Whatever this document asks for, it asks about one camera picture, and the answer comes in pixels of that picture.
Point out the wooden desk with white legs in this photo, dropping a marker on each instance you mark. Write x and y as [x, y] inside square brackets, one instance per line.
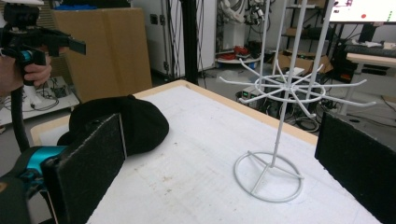
[370, 59]

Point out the large cardboard box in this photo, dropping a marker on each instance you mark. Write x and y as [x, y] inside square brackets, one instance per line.
[109, 53]

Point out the monitor screen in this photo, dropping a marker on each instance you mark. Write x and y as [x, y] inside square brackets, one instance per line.
[361, 11]

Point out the round white table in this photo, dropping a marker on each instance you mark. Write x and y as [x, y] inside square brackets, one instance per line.
[236, 61]

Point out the black metal post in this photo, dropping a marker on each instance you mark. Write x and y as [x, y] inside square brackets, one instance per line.
[190, 40]

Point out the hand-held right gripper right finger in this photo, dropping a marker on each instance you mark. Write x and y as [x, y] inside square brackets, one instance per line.
[358, 161]

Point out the open cardboard box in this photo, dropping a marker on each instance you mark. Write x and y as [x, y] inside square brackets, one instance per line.
[299, 62]

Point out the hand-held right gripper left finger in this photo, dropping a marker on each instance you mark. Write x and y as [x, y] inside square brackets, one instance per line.
[87, 165]

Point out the low white table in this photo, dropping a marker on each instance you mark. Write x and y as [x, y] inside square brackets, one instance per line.
[46, 105]

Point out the white cabinet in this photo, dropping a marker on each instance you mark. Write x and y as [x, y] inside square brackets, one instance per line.
[205, 31]

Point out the black cap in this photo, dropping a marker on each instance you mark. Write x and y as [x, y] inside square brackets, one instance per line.
[140, 124]

